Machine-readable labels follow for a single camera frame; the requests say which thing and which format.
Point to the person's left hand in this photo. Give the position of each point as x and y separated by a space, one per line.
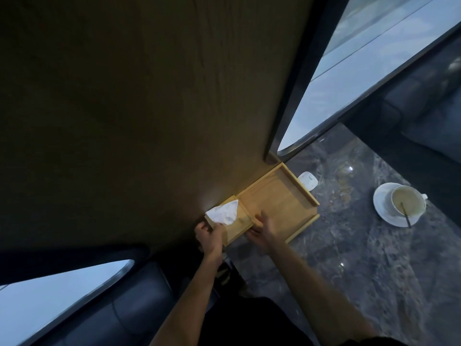
210 243

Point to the person's right hand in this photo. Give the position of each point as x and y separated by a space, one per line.
266 236

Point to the person's right thumb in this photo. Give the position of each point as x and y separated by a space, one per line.
253 232

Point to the person's left thumb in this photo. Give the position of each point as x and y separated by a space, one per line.
221 229

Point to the wooden tissue box tray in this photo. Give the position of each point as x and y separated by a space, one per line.
277 198

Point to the person's left forearm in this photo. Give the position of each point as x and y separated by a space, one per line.
187 302

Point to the person's right forearm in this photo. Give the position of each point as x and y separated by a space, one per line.
317 295

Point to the white tissue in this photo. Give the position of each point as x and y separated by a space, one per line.
225 212

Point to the small white device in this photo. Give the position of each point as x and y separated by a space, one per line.
308 180

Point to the person's black clothing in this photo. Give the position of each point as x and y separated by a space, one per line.
259 324

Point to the dark leather sofa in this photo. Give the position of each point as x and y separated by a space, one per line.
425 115
126 306

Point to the white saucer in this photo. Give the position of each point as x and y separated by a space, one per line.
383 208

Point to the metal spoon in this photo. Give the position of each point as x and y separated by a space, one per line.
407 216

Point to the white cup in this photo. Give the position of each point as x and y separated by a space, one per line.
408 201

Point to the dark framed window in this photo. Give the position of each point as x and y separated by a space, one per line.
345 68
43 299

